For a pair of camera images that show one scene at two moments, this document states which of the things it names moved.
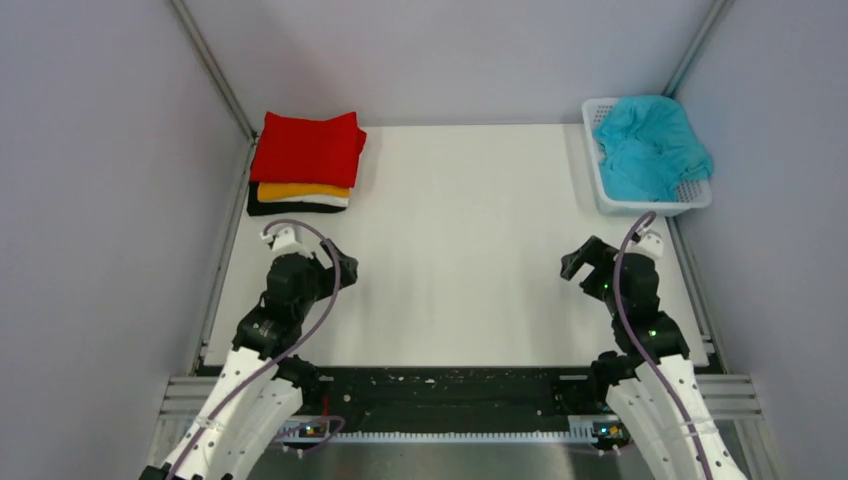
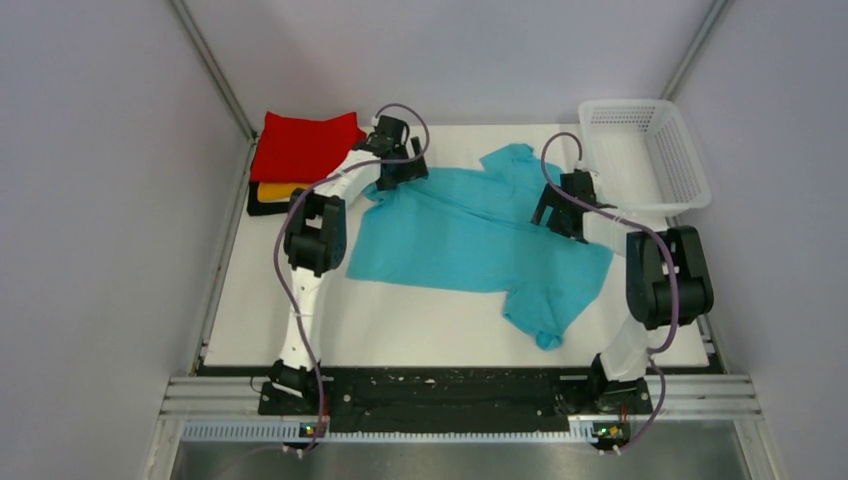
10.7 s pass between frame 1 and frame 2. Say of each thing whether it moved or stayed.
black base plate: stayed
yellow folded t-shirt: stayed
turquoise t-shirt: moved
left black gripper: moved
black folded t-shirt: stayed
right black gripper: moved
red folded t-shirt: stayed
